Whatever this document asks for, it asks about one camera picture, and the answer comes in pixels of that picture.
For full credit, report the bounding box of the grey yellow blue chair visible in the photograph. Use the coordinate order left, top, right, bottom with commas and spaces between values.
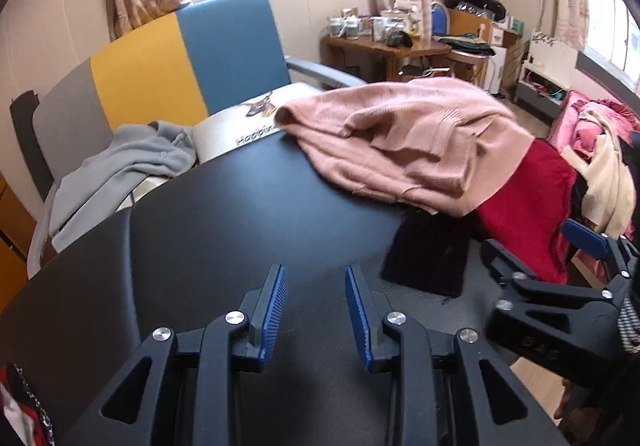
10, 0, 358, 197

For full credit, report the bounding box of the red garment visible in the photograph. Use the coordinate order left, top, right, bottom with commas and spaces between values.
475, 139, 577, 284

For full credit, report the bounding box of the pink knit sweater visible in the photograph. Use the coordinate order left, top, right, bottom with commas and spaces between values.
274, 77, 534, 217

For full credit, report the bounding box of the pile of pink bedding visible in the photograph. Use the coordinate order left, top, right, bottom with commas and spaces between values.
547, 90, 639, 239

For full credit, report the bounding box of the white printed pillow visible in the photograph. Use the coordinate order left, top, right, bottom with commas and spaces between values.
192, 82, 320, 164

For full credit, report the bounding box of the grey cardigan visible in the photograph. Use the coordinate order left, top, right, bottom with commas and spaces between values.
26, 121, 196, 279

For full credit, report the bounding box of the black folded cloth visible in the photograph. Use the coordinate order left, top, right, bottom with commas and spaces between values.
381, 211, 471, 297

